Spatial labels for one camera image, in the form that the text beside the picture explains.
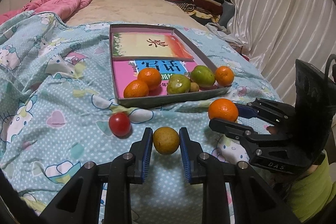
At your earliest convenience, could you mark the large orange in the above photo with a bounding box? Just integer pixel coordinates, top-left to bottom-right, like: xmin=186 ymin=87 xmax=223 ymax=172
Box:
xmin=208 ymin=98 xmax=239 ymax=122

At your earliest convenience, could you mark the small orange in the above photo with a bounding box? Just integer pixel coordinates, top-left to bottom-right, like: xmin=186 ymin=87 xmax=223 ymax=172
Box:
xmin=215 ymin=66 xmax=235 ymax=87

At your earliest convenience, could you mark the large green fruit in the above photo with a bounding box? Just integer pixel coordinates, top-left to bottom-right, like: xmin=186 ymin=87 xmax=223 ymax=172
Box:
xmin=190 ymin=65 xmax=216 ymax=88

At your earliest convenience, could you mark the brown longan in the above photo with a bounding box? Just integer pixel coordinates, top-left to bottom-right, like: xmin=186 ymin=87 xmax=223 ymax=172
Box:
xmin=190 ymin=82 xmax=200 ymax=92
xmin=153 ymin=127 xmax=180 ymax=155

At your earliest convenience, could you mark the red cherry tomato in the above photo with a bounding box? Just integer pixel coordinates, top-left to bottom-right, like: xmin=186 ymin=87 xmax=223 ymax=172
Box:
xmin=108 ymin=113 xmax=131 ymax=137

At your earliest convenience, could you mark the small green fruit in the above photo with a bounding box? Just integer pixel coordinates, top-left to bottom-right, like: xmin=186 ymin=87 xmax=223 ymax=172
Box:
xmin=167 ymin=74 xmax=191 ymax=94

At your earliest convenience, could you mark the orange mandarin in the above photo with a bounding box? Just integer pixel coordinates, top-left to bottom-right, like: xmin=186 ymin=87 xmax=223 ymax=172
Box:
xmin=137 ymin=68 xmax=162 ymax=91
xmin=123 ymin=80 xmax=149 ymax=98

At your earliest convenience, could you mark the green sleeve forearm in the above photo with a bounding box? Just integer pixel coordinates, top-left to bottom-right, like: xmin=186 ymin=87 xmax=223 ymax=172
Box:
xmin=285 ymin=157 xmax=335 ymax=223

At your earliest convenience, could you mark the operator right hand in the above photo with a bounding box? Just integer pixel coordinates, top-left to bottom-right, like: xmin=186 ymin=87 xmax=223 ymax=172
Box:
xmin=266 ymin=126 xmax=278 ymax=135

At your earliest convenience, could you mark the floral fabric bundle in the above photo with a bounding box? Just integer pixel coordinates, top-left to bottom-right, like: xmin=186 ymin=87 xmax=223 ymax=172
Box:
xmin=205 ymin=22 xmax=250 ymax=58

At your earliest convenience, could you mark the hello kitty blue blanket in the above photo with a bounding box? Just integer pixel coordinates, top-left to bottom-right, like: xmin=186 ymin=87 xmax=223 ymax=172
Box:
xmin=1 ymin=12 xmax=280 ymax=223

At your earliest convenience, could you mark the white curtain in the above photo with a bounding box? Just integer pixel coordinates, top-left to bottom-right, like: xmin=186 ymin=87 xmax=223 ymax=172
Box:
xmin=232 ymin=0 xmax=335 ymax=104

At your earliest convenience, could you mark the orange cream booklet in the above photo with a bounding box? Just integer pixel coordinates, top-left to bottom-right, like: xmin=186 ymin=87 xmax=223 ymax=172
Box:
xmin=112 ymin=32 xmax=194 ymax=60

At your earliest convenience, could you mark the grey cardboard tray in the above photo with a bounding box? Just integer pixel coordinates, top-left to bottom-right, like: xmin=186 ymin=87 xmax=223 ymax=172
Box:
xmin=109 ymin=24 xmax=230 ymax=109

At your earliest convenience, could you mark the pink workbook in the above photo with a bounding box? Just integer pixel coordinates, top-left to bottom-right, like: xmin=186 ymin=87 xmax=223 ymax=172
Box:
xmin=112 ymin=60 xmax=219 ymax=98

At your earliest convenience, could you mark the beige bed sheet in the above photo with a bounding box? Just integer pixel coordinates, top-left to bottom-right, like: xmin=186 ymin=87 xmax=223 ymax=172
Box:
xmin=66 ymin=0 xmax=208 ymax=32

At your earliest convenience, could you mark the pink quilt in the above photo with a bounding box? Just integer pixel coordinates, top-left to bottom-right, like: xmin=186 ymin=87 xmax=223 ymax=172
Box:
xmin=1 ymin=0 xmax=92 ymax=24

